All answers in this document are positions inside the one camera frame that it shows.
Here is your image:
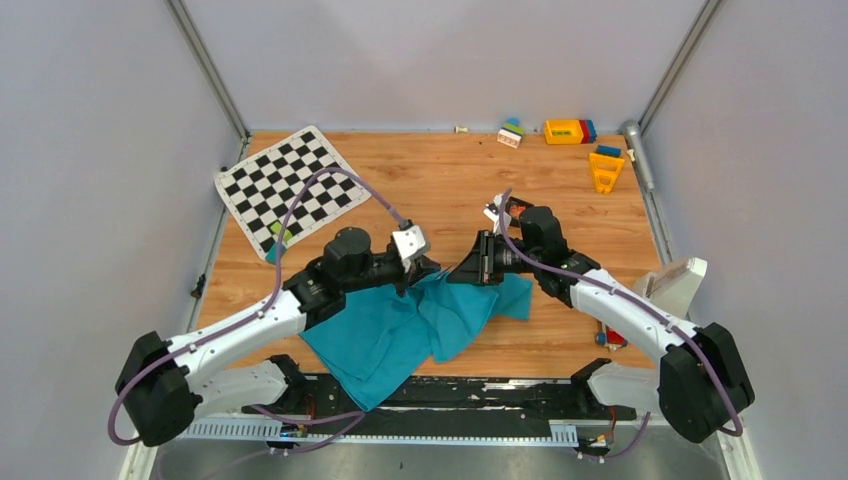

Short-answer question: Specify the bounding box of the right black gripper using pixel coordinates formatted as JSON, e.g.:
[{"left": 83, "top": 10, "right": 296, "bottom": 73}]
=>
[{"left": 446, "top": 230, "right": 541, "bottom": 286}]

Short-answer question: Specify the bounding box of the teal t-shirt garment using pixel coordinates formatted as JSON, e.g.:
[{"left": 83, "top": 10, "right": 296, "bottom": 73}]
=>
[{"left": 301, "top": 273, "right": 533, "bottom": 411}]

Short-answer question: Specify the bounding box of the black hinged display case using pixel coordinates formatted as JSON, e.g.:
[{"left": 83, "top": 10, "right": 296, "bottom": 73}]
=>
[{"left": 505, "top": 196, "right": 534, "bottom": 227}]

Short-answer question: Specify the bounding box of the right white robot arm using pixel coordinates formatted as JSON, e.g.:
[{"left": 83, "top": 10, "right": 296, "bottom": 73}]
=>
[{"left": 447, "top": 206, "right": 755, "bottom": 443}]

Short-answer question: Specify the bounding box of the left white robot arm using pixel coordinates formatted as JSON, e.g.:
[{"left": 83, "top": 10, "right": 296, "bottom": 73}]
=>
[{"left": 108, "top": 225, "right": 440, "bottom": 447}]

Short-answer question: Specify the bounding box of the white green blue block stack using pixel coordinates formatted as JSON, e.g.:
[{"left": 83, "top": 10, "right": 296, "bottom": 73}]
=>
[{"left": 496, "top": 117, "right": 525, "bottom": 149}]

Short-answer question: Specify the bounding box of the red blue toy car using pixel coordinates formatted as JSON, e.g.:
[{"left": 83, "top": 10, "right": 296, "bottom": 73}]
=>
[{"left": 595, "top": 322, "right": 629, "bottom": 351}]

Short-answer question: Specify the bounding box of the lime green block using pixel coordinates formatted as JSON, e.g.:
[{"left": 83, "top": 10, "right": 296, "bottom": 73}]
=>
[{"left": 270, "top": 221, "right": 292, "bottom": 243}]

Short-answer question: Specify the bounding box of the teal block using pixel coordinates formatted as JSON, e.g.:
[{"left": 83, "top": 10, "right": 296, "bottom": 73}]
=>
[{"left": 265, "top": 244, "right": 286, "bottom": 265}]

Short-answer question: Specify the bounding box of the yellow toy box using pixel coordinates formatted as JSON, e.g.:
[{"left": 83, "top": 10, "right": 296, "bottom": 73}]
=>
[{"left": 543, "top": 119, "right": 585, "bottom": 145}]

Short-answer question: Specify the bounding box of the yellow triangular toy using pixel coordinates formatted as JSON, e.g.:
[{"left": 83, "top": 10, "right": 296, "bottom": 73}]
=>
[{"left": 588, "top": 153, "right": 625, "bottom": 194}]

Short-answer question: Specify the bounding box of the blue flat block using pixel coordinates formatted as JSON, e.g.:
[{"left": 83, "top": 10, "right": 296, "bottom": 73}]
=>
[{"left": 595, "top": 144, "right": 622, "bottom": 158}]

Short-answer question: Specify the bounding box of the black white checkerboard mat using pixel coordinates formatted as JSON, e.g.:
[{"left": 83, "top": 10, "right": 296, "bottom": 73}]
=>
[{"left": 214, "top": 126, "right": 371, "bottom": 260}]

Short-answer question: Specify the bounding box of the red blue block pair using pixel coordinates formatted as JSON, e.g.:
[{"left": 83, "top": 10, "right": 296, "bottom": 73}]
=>
[{"left": 579, "top": 119, "right": 597, "bottom": 144}]

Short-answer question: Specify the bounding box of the white tilted device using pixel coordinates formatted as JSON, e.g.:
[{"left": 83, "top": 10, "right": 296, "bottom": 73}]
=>
[{"left": 633, "top": 257, "right": 708, "bottom": 318}]

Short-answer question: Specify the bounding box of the grey metal cylinder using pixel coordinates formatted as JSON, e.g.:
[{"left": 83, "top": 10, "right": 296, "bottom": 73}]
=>
[{"left": 621, "top": 120, "right": 656, "bottom": 191}]

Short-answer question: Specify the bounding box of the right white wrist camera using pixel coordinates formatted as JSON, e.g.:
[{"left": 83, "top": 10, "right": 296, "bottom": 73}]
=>
[{"left": 483, "top": 194, "right": 503, "bottom": 233}]

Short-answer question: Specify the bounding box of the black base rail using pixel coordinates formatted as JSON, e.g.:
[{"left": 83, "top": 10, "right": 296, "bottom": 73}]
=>
[{"left": 263, "top": 355, "right": 637, "bottom": 441}]

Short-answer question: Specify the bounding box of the white slotted cable duct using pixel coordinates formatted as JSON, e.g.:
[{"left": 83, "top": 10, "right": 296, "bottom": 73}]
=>
[{"left": 185, "top": 415, "right": 579, "bottom": 447}]

